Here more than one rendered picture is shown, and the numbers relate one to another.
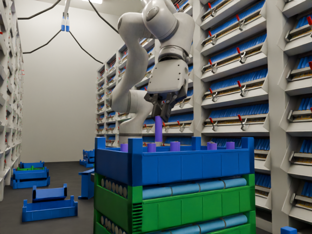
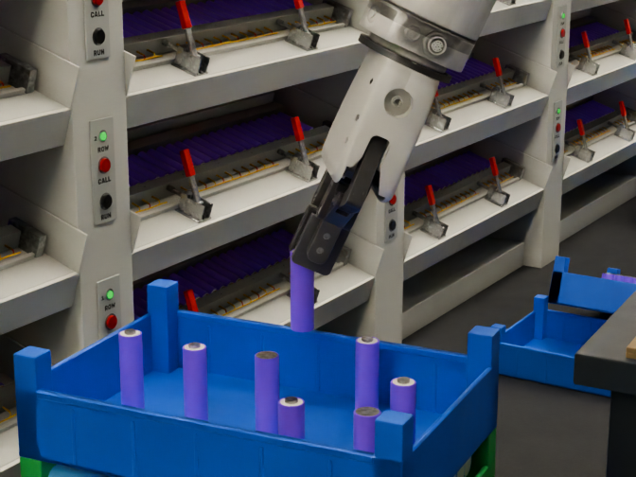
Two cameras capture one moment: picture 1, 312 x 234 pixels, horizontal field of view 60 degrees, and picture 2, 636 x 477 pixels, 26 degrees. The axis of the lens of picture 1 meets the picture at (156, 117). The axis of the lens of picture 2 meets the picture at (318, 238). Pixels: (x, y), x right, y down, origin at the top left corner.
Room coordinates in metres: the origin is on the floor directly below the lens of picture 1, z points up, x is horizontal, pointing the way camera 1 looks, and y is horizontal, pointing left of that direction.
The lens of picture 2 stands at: (0.11, -0.85, 0.83)
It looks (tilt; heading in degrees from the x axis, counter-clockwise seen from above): 16 degrees down; 56
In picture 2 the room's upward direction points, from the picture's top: straight up
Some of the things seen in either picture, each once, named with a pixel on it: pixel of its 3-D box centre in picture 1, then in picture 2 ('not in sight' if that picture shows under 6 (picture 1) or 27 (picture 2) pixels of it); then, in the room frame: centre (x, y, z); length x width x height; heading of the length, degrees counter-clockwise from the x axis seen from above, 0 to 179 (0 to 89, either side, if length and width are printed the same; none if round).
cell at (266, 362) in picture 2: (174, 156); (267, 396); (0.62, -0.04, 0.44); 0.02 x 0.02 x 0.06
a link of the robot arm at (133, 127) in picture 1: (137, 113); not in sight; (1.40, 0.10, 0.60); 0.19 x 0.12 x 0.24; 107
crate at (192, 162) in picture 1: (173, 154); (263, 391); (0.61, -0.04, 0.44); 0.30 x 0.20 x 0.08; 121
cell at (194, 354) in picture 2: (151, 157); (195, 383); (0.58, 0.01, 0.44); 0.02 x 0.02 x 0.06
